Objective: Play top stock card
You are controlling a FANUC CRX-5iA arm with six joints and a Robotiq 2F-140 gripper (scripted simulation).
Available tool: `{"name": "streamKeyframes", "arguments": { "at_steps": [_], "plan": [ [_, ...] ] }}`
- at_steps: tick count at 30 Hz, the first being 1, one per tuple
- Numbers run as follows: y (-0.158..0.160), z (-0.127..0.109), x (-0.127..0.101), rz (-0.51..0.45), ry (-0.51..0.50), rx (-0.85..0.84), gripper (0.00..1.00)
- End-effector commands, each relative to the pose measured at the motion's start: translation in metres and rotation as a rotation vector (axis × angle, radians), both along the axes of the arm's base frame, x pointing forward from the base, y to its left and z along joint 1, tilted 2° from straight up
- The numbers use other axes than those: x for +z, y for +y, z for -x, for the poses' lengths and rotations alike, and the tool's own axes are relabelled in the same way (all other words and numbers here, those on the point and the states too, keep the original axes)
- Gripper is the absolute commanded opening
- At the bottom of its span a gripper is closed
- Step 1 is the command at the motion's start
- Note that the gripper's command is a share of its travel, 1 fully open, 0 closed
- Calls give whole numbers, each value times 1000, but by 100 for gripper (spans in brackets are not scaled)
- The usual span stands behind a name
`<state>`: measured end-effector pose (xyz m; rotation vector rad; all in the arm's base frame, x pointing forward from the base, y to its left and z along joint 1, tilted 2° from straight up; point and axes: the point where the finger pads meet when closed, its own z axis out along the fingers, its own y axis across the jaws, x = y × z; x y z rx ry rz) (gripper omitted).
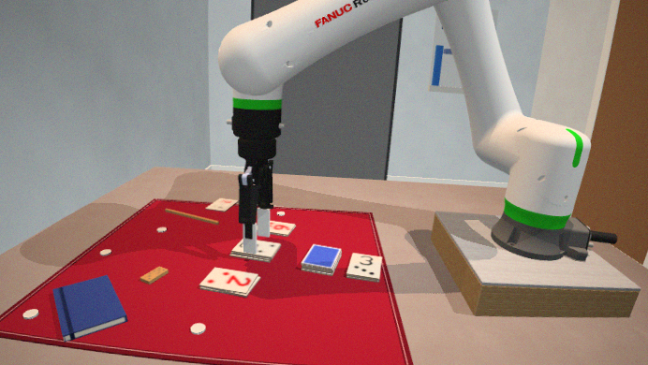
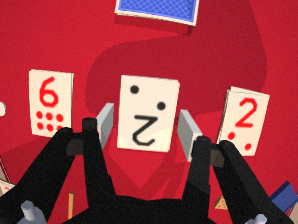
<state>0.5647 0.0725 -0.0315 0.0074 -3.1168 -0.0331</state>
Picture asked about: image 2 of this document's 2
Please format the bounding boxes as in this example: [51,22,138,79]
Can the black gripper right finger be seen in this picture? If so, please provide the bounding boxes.
[174,109,294,224]

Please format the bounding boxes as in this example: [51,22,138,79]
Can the blue book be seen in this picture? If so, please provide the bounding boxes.
[269,181,298,213]

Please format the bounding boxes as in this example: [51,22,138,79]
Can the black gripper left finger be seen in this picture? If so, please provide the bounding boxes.
[0,103,127,224]

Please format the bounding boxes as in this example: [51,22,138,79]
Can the blue playing card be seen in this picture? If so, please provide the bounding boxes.
[117,75,179,152]
[114,0,199,26]

